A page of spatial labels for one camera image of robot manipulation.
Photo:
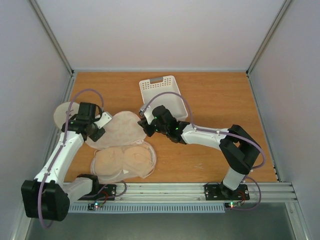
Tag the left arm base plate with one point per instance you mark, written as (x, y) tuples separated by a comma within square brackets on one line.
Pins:
[(102, 192)]

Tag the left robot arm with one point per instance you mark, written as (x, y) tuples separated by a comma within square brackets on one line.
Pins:
[(46, 197)]

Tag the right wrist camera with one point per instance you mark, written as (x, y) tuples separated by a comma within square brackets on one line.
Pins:
[(146, 112)]

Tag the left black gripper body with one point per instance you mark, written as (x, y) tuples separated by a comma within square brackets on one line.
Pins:
[(95, 137)]

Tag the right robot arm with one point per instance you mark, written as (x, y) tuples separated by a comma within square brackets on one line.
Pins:
[(238, 148)]

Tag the floral mesh laundry bag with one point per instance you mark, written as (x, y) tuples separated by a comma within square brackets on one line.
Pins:
[(122, 130)]

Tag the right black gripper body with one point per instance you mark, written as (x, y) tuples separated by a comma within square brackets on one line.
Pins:
[(146, 127)]

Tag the aluminium mounting rail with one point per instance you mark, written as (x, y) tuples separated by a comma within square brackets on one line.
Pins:
[(189, 192)]

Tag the grey slotted cable duct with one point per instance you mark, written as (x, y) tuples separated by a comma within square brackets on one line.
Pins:
[(147, 208)]

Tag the pink bra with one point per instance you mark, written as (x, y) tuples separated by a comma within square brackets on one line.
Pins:
[(118, 163)]

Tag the white round mesh laundry bag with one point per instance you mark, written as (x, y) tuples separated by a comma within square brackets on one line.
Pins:
[(61, 112)]

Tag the right aluminium frame post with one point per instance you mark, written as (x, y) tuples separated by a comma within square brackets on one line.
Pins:
[(270, 33)]

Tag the left aluminium frame post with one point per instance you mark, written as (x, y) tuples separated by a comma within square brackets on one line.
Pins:
[(41, 17)]

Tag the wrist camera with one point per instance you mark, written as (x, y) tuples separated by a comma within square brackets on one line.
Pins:
[(102, 119), (146, 112)]

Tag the aluminium frame post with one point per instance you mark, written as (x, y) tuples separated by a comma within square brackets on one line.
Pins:
[(270, 33), (41, 17)]

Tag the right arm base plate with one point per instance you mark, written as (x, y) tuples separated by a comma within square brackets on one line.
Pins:
[(214, 191)]

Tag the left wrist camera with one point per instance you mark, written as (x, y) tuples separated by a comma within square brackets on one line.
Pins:
[(102, 119)]

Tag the white plastic basket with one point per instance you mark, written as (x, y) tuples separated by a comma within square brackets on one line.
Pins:
[(149, 88)]

